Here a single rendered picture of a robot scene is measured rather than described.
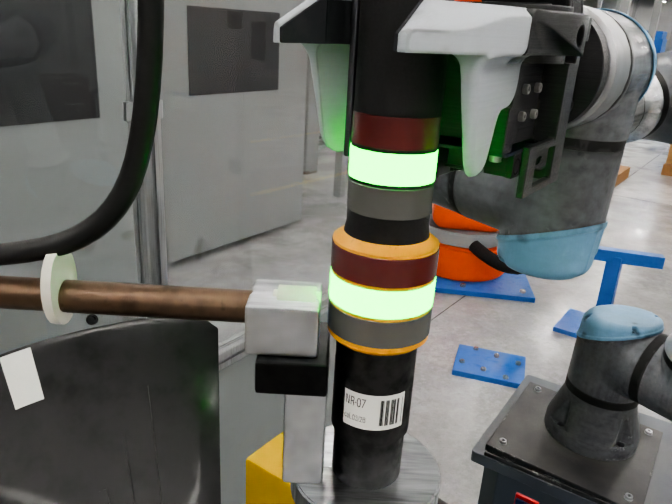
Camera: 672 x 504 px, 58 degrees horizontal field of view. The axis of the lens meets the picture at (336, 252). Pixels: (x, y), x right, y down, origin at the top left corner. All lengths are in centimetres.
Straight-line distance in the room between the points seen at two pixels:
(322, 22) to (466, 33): 5
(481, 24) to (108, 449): 30
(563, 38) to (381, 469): 19
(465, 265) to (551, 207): 382
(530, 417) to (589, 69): 86
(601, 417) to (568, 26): 89
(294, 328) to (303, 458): 6
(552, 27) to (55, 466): 34
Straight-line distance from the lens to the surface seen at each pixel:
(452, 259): 427
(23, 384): 41
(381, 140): 22
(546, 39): 25
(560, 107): 31
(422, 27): 19
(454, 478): 261
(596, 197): 47
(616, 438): 112
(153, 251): 110
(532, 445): 110
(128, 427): 39
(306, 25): 22
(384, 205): 23
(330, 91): 25
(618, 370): 104
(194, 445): 39
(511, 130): 28
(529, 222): 47
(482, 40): 21
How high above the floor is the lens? 165
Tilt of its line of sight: 20 degrees down
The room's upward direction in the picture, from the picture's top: 3 degrees clockwise
